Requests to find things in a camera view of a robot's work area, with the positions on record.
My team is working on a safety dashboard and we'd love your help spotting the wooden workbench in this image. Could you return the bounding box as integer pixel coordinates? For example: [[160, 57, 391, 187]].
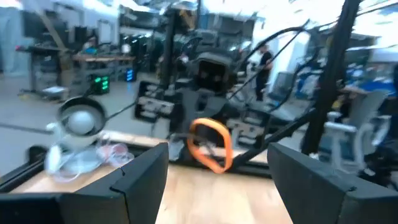
[[70, 53, 137, 82]]

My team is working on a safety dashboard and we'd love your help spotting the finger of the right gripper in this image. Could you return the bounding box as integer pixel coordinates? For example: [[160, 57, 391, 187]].
[[134, 80, 175, 123], [226, 115, 272, 147]]

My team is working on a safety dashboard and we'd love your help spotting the white tipped bucket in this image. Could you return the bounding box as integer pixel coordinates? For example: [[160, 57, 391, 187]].
[[45, 95, 108, 150]]

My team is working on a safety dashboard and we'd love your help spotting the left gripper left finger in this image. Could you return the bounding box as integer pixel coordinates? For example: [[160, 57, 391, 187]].
[[58, 142, 170, 224]]

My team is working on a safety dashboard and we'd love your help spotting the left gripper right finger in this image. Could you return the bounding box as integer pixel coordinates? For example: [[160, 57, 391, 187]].
[[266, 142, 398, 224]]

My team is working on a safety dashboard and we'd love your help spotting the white office chair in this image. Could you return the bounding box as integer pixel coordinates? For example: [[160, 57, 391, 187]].
[[322, 88, 392, 174]]

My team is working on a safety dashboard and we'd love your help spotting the orange rubber band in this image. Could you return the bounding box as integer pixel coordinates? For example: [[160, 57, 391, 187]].
[[186, 117, 234, 174]]

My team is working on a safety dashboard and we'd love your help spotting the person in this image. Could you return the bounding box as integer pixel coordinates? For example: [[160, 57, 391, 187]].
[[254, 42, 274, 102]]

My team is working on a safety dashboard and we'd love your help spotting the green lit computer box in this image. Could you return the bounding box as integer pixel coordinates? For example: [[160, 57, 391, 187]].
[[91, 73, 111, 95]]

